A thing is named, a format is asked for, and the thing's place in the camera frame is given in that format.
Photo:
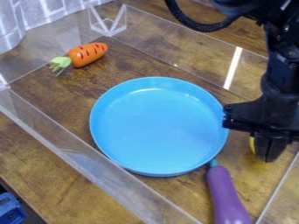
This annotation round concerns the blue round tray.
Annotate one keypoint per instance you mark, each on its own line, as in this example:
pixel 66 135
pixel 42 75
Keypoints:
pixel 157 126

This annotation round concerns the orange toy carrot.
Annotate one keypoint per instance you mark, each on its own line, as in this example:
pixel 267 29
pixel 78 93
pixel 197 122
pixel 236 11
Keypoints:
pixel 80 56

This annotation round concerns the yellow toy lemon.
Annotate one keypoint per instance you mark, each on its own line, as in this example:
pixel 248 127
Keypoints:
pixel 251 141

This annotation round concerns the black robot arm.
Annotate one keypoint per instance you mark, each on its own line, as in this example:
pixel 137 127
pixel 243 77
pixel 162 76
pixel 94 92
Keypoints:
pixel 277 16

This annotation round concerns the clear acrylic enclosure wall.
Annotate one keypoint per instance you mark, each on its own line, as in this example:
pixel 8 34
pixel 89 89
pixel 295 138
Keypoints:
pixel 49 161

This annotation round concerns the blue plastic box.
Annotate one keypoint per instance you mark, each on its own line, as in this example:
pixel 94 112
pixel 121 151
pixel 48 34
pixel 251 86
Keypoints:
pixel 12 213

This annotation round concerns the purple toy eggplant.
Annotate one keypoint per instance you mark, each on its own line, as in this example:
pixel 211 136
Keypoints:
pixel 228 209

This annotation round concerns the white checkered curtain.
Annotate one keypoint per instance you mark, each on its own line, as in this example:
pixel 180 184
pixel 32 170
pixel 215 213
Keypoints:
pixel 21 15

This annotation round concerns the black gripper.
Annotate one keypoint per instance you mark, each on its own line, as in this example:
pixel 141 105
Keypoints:
pixel 271 113

